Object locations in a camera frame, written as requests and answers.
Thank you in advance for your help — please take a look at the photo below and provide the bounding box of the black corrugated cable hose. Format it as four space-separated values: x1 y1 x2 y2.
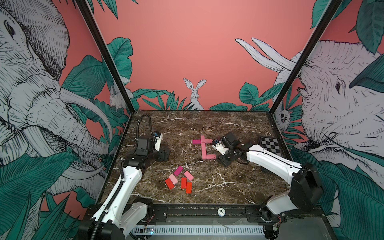
136 113 154 139

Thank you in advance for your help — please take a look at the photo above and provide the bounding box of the black right corner frame post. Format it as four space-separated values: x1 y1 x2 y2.
269 0 342 115

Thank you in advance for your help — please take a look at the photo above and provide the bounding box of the black front frame rail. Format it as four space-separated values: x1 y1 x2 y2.
84 204 325 225

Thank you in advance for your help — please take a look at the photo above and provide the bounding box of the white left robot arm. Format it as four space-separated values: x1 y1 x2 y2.
75 132 170 240

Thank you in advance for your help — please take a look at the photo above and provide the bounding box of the red row block left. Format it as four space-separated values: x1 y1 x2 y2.
186 182 192 194

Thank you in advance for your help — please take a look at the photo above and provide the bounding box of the black corner frame post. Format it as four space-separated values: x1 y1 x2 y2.
269 0 342 115
75 0 135 114

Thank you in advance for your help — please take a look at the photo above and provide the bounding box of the checkerboard calibration plate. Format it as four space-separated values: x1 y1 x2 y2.
259 136 283 157

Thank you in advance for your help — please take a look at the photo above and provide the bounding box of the red block far left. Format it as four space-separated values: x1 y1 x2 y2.
165 178 175 190

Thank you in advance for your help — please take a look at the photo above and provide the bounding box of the red block centre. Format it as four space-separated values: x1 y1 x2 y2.
181 177 187 190

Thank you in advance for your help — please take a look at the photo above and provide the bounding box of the black left corner frame post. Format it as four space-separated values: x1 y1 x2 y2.
75 0 135 114

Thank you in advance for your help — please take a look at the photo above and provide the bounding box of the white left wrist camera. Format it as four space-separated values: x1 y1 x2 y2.
154 131 163 151

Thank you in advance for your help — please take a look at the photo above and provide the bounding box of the white slotted cable duct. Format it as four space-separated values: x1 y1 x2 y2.
131 225 264 236

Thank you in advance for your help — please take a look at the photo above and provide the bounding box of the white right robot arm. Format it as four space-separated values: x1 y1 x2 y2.
212 132 325 223

